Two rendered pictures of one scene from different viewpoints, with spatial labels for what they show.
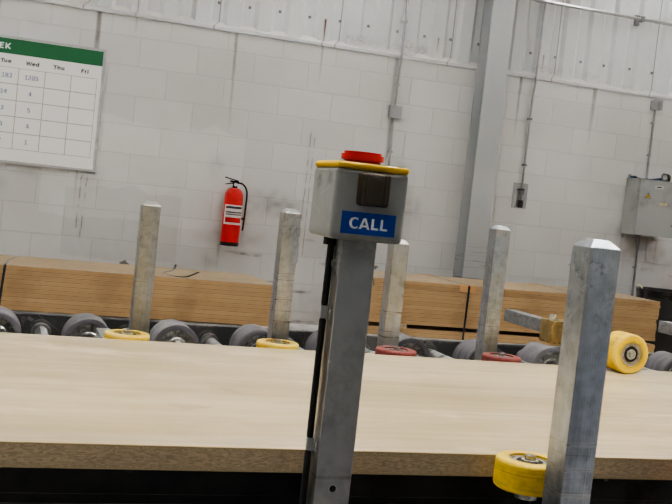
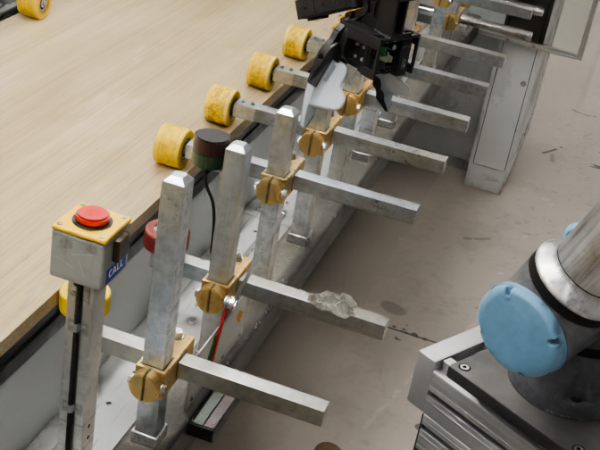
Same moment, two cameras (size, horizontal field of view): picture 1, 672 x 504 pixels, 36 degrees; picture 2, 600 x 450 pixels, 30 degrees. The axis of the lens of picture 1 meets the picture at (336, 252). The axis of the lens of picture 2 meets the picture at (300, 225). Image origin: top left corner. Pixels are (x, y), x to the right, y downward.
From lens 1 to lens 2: 109 cm
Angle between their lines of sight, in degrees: 60
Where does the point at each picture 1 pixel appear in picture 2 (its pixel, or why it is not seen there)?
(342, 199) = (106, 263)
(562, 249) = not seen: outside the picture
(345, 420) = (94, 384)
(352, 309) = (97, 319)
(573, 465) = (171, 315)
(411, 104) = not seen: outside the picture
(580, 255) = (172, 190)
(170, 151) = not seen: outside the picture
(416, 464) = (20, 332)
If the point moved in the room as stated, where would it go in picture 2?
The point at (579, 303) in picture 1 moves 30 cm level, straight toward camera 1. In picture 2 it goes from (175, 221) to (309, 331)
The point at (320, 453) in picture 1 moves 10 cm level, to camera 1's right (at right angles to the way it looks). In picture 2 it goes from (84, 412) to (139, 380)
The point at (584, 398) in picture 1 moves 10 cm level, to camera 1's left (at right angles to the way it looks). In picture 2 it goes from (177, 275) to (129, 299)
